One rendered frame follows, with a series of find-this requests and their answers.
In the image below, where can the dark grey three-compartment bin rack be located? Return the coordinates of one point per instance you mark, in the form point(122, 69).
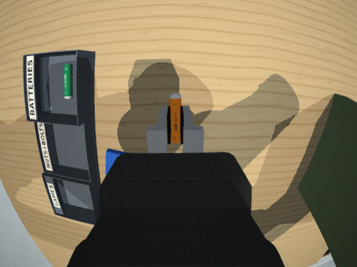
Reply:
point(61, 142)

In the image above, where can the blue flat rectangular block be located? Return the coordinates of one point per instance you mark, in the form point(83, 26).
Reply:
point(111, 156)

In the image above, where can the orange battery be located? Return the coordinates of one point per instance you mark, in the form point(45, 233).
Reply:
point(175, 104)

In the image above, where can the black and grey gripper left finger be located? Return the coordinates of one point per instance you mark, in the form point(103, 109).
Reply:
point(159, 136)

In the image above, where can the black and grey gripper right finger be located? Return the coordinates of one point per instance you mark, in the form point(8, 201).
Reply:
point(192, 137)

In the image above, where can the green battery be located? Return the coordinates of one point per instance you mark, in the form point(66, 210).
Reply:
point(67, 81)

